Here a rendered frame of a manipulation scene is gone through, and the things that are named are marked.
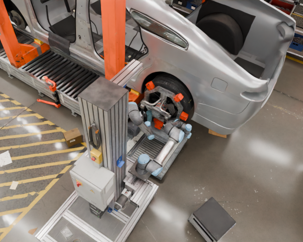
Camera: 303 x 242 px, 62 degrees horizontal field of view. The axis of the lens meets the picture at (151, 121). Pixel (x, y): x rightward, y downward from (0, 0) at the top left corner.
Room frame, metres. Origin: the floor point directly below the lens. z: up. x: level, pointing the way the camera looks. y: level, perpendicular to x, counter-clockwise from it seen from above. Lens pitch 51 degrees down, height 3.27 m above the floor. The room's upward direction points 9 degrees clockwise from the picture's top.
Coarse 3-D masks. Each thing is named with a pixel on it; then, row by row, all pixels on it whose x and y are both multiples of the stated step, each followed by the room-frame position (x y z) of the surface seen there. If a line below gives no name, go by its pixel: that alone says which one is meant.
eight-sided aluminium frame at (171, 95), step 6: (150, 90) 2.33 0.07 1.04; (156, 90) 2.29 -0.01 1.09; (162, 90) 2.28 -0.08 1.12; (144, 96) 2.36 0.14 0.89; (168, 96) 2.22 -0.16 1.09; (174, 96) 2.22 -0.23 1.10; (174, 102) 2.18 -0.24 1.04; (180, 108) 2.15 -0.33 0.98; (162, 120) 2.23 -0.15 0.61; (168, 120) 2.21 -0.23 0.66; (174, 120) 2.16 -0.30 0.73
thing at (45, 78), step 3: (42, 78) 2.80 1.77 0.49; (45, 78) 2.79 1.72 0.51; (45, 81) 2.79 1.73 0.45; (48, 81) 2.77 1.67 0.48; (51, 81) 2.77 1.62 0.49; (54, 84) 2.71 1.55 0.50; (51, 87) 2.62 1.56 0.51; (54, 87) 2.65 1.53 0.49; (51, 90) 2.62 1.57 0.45; (54, 90) 2.64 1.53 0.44; (39, 99) 2.71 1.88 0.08; (45, 102) 2.67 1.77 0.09; (48, 102) 2.68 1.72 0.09; (51, 102) 2.69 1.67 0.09; (54, 105) 2.65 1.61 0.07; (57, 105) 2.63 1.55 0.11; (60, 105) 2.66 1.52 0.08
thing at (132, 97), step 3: (129, 93) 2.58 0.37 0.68; (132, 93) 2.59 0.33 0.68; (129, 96) 2.52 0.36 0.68; (132, 96) 2.53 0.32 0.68; (135, 96) 2.54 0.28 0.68; (138, 96) 2.55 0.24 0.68; (141, 96) 2.62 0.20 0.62; (129, 99) 2.42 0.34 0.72; (132, 99) 2.47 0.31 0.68; (135, 99) 2.47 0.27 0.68; (138, 99) 2.54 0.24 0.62; (141, 99) 2.63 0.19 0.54; (135, 102) 2.47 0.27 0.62; (138, 102) 2.55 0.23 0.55
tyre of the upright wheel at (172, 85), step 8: (152, 80) 2.51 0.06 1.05; (160, 80) 2.42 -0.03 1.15; (168, 80) 2.41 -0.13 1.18; (176, 80) 2.44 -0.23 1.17; (168, 88) 2.32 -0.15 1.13; (176, 88) 2.30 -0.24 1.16; (184, 88) 2.36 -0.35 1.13; (184, 96) 2.26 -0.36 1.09; (184, 104) 2.21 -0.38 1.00; (192, 104) 2.33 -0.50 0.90
